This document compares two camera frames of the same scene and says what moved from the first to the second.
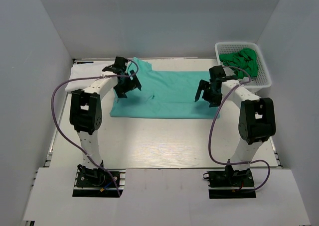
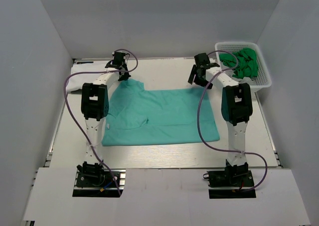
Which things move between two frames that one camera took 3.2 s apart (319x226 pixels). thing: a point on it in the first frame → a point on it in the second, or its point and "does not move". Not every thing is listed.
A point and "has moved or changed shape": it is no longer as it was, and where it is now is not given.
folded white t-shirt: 85,70 does not move
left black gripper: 120,91 → 126,76
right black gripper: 204,84 → 197,80
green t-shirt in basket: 245,58 does not move
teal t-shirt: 164,94 has moved or changed shape
